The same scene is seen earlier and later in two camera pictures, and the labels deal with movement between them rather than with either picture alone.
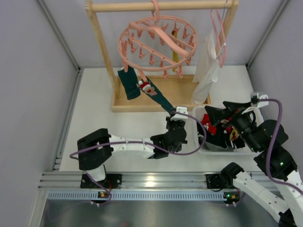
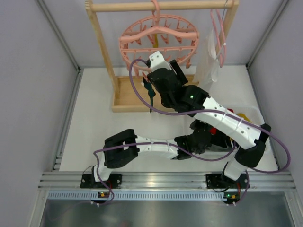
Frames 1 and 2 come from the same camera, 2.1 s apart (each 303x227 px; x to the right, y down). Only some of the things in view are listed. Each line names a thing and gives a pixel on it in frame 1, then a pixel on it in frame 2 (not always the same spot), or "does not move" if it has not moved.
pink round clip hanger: x=156 y=43 does not move
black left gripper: x=174 y=121 to x=221 y=141
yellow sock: x=175 y=54 to x=156 y=44
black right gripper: x=231 y=114 to x=153 y=80
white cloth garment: x=206 y=70 does not move
